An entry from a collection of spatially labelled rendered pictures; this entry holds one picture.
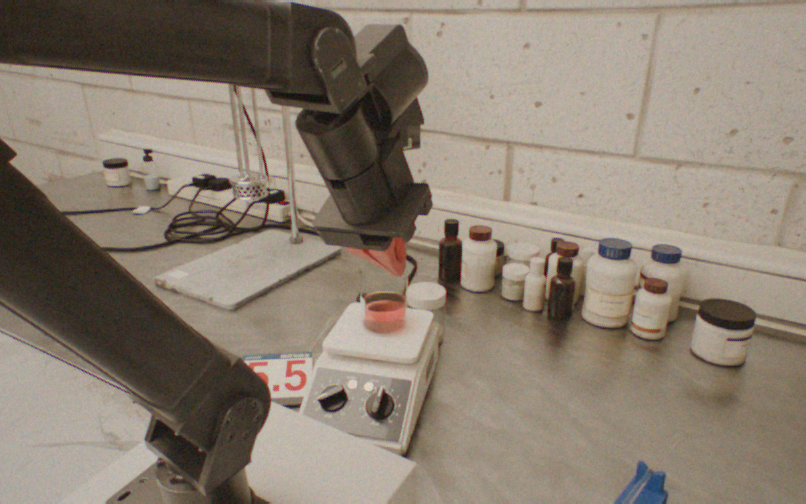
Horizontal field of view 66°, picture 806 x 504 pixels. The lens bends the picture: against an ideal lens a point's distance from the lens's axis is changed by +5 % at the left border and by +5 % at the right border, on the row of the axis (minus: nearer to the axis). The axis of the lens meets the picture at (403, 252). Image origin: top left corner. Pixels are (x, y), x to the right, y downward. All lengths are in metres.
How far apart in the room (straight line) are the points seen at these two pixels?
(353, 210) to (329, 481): 0.24
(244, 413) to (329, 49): 0.27
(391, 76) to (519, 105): 0.63
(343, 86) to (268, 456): 0.35
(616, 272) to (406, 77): 0.53
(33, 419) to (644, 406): 0.75
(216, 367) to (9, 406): 0.51
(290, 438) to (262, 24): 0.39
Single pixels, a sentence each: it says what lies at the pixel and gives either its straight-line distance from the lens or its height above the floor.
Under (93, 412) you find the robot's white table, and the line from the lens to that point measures 0.86.
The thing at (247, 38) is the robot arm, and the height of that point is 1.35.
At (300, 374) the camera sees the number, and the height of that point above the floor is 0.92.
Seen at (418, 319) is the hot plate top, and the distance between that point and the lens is 0.79.
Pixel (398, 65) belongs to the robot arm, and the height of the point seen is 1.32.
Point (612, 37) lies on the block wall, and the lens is 1.08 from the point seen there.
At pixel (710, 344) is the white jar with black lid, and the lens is 0.95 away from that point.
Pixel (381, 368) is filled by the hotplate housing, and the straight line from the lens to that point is 0.72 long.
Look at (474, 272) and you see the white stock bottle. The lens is 1.04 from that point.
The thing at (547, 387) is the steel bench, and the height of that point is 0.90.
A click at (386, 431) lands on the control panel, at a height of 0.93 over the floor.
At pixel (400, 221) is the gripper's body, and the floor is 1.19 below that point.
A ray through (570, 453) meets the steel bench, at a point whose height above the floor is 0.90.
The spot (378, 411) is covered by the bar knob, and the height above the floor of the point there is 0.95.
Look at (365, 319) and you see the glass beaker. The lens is 0.75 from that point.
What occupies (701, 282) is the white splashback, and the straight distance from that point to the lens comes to 1.08.
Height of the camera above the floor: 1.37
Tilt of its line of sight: 23 degrees down
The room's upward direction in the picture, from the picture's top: straight up
